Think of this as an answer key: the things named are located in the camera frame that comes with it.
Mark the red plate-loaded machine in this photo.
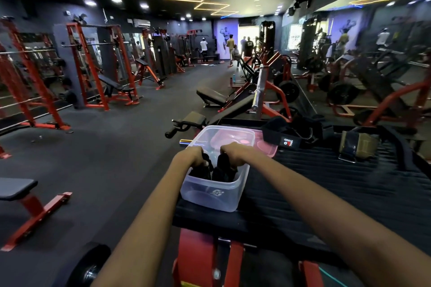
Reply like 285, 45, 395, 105
251, 49, 301, 121

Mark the black cable tower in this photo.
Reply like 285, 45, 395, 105
261, 21, 276, 59

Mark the black strap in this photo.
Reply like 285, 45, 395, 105
380, 125, 415, 176

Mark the purple bodybuilder wall mural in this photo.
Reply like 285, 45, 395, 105
215, 18, 240, 61

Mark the large wall mirror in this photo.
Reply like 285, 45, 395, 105
286, 0, 431, 163

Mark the person's right forearm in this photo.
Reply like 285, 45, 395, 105
246, 152, 431, 287

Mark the black weight stack machine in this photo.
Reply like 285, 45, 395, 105
151, 29, 176, 77

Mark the red incline bench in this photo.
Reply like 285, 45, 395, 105
134, 58, 167, 91

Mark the black low bench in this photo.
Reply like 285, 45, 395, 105
196, 87, 236, 109

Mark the black weight plate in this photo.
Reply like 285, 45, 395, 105
277, 80, 301, 104

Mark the clear plastic container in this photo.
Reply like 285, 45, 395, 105
179, 125, 256, 213

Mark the pink plastic lid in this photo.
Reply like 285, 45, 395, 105
210, 128, 278, 158

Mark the person's left forearm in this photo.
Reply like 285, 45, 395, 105
91, 155, 202, 287

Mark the person's left hand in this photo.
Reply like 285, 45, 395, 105
172, 145, 209, 170

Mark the black ribbed platform tray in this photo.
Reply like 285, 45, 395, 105
172, 118, 431, 287

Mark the red power rack with bench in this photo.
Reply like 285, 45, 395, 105
66, 22, 142, 112

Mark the red squat rack frame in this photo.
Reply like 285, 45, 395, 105
0, 16, 72, 160

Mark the person's right hand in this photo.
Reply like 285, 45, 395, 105
219, 142, 260, 168

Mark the red floor bench frame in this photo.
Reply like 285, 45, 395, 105
0, 178, 73, 252

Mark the chrome barbell sleeve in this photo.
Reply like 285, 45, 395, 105
251, 83, 265, 112

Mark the black wall fan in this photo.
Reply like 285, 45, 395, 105
288, 0, 312, 17

